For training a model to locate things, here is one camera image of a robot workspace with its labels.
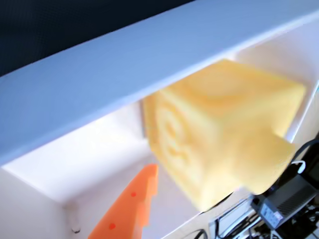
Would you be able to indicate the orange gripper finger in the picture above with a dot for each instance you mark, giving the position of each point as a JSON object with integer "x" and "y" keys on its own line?
{"x": 129, "y": 206}

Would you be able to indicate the yellow block with round stud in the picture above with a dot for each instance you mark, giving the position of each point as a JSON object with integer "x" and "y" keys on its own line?
{"x": 224, "y": 129}

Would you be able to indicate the white open box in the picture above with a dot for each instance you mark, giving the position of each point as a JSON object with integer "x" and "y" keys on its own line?
{"x": 99, "y": 82}

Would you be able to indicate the white power strip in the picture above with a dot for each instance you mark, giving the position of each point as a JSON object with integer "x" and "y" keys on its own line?
{"x": 234, "y": 219}

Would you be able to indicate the black power adapter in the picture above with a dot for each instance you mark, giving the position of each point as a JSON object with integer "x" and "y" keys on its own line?
{"x": 289, "y": 199}

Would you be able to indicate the dark grey mat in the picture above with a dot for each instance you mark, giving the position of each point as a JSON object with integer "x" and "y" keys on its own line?
{"x": 49, "y": 30}

